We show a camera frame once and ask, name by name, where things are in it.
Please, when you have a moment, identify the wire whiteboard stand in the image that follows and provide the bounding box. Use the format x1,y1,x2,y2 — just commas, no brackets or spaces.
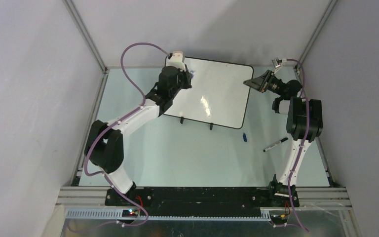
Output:
179,117,214,131

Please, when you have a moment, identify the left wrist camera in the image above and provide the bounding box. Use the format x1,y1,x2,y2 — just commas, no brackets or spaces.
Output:
165,51,187,72

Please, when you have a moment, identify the grey cable duct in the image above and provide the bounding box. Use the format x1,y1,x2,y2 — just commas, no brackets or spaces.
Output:
66,208,271,222

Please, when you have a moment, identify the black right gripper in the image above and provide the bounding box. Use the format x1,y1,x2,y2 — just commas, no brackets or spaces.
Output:
244,69,286,97

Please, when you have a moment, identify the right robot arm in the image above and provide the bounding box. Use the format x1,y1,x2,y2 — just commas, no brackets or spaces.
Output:
244,70,323,206

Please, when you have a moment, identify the white whiteboard black frame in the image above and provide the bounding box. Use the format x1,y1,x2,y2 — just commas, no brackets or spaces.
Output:
165,57,254,129

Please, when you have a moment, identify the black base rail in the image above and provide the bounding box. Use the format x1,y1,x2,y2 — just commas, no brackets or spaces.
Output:
105,187,290,217

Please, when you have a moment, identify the black marker pen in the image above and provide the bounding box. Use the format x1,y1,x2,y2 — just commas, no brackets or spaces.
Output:
263,137,289,153

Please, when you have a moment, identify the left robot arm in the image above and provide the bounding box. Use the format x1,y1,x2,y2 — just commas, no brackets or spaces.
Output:
83,64,192,206

